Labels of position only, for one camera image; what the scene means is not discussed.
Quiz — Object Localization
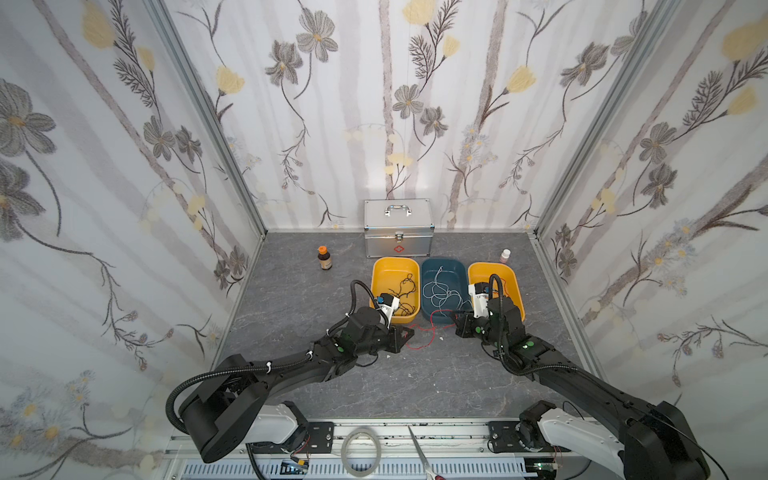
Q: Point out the red cable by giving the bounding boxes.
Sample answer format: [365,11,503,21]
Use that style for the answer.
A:
[404,308,460,351]

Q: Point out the black cable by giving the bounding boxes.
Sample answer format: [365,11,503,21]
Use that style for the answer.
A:
[389,272,420,318]

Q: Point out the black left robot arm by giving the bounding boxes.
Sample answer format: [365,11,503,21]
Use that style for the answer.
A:
[165,280,414,463]

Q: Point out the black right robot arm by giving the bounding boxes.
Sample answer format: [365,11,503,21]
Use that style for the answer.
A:
[454,274,715,479]

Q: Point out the teal plastic bin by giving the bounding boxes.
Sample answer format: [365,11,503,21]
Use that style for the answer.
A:
[421,258,472,325]

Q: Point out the right yellow plastic bin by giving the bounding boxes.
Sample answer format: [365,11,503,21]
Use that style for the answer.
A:
[468,262,526,321]

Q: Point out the yellow plastic bin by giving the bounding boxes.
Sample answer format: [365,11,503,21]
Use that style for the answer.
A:
[371,257,421,324]
[468,262,526,321]

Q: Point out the left yellow plastic bin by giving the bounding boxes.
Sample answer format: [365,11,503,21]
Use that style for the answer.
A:
[371,257,421,324]

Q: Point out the roll of clear tape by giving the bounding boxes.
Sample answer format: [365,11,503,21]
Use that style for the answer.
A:
[340,427,382,479]

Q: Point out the brown bottle orange cap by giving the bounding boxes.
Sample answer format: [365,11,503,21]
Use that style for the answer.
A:
[317,246,332,270]

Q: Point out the silver first aid case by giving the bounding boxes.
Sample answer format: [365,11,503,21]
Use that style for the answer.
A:
[363,198,435,258]

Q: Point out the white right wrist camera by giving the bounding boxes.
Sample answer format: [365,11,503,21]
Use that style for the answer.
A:
[468,282,492,318]

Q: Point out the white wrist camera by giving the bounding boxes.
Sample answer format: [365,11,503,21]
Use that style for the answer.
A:
[468,282,492,318]
[374,293,400,327]

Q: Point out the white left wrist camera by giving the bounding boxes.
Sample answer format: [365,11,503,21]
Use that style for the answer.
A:
[374,293,400,327]

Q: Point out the aluminium front rail frame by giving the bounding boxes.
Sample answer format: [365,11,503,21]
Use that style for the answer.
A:
[157,412,625,479]

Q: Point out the scissors with red handle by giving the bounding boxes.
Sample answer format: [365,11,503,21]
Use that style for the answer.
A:
[408,426,445,480]

